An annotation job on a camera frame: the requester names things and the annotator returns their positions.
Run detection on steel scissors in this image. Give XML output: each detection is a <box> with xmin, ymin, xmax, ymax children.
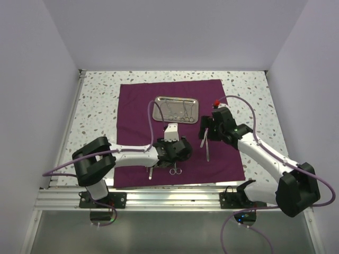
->
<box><xmin>169</xmin><ymin>163</ymin><xmax>182</xmax><ymax>175</ymax></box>

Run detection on steel forceps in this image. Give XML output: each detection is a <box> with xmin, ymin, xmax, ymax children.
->
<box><xmin>148</xmin><ymin>167</ymin><xmax>154</xmax><ymax>180</ymax></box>

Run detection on purple surgical drape cloth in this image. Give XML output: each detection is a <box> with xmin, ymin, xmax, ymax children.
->
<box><xmin>114</xmin><ymin>80</ymin><xmax>245</xmax><ymax>188</ymax></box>

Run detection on steel scalpel handle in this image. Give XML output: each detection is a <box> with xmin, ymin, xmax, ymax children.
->
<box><xmin>205</xmin><ymin>139</ymin><xmax>210</xmax><ymax>162</ymax></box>

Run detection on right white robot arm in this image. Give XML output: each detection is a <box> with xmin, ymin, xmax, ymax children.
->
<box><xmin>199</xmin><ymin>107</ymin><xmax>320</xmax><ymax>217</ymax></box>

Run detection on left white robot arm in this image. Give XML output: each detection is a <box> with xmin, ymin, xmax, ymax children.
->
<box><xmin>72</xmin><ymin>137</ymin><xmax>192</xmax><ymax>208</ymax></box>

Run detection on steel instrument tray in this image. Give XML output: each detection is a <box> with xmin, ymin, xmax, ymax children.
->
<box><xmin>152</xmin><ymin>96</ymin><xmax>199</xmax><ymax>124</ymax></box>

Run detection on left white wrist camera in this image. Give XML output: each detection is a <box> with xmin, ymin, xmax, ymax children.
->
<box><xmin>164</xmin><ymin>123</ymin><xmax>179</xmax><ymax>142</ymax></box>

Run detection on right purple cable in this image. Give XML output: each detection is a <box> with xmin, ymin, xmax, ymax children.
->
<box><xmin>219</xmin><ymin>95</ymin><xmax>334</xmax><ymax>254</ymax></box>

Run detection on purple cable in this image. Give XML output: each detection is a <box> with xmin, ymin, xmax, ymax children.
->
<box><xmin>219</xmin><ymin>95</ymin><xmax>334</xmax><ymax>254</ymax></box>
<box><xmin>42</xmin><ymin>101</ymin><xmax>170</xmax><ymax>228</ymax></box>

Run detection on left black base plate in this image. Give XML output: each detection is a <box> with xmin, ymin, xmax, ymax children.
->
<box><xmin>78</xmin><ymin>192</ymin><xmax>127</xmax><ymax>209</ymax></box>

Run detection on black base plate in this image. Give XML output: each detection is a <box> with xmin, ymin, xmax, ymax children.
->
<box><xmin>219</xmin><ymin>186</ymin><xmax>267</xmax><ymax>209</ymax></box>
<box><xmin>78</xmin><ymin>192</ymin><xmax>127</xmax><ymax>209</ymax></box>

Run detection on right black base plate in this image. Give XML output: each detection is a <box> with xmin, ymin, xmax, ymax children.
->
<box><xmin>219</xmin><ymin>186</ymin><xmax>267</xmax><ymax>209</ymax></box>

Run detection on left aluminium side rail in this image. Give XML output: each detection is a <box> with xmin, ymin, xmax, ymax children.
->
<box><xmin>47</xmin><ymin>69</ymin><xmax>86</xmax><ymax>189</ymax></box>

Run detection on aluminium mounting rail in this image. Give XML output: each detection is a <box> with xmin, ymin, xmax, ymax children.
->
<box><xmin>34</xmin><ymin>185</ymin><xmax>312</xmax><ymax>212</ymax></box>

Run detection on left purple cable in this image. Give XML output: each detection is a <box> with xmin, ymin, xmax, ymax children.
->
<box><xmin>42</xmin><ymin>101</ymin><xmax>170</xmax><ymax>228</ymax></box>

